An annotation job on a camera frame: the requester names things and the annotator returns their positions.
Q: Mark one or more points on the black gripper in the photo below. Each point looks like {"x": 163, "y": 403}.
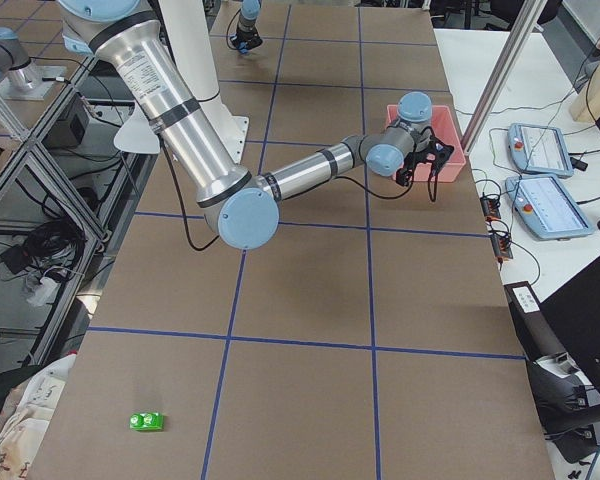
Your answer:
{"x": 242, "y": 39}
{"x": 413, "y": 161}

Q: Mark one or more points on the green block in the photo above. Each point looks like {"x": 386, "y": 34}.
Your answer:
{"x": 146, "y": 421}

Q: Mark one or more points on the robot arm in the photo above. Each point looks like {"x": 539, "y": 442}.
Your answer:
{"x": 163, "y": 55}
{"x": 249, "y": 12}

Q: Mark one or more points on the pink plastic box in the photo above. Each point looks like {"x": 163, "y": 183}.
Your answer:
{"x": 446, "y": 135}

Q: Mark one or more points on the blue teach pendant far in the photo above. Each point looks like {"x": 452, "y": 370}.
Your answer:
{"x": 536, "y": 149}

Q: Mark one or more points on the blue teach pendant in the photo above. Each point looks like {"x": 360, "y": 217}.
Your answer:
{"x": 546, "y": 208}
{"x": 536, "y": 149}

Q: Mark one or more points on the blue teach pendant near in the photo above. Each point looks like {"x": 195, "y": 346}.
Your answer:
{"x": 546, "y": 208}

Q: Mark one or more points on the black laptop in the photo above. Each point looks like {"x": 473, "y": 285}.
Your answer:
{"x": 568, "y": 321}

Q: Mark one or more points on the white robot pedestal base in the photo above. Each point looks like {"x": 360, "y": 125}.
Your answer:
{"x": 186, "y": 27}

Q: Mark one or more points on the aluminium frame post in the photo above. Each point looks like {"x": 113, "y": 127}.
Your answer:
{"x": 527, "y": 18}

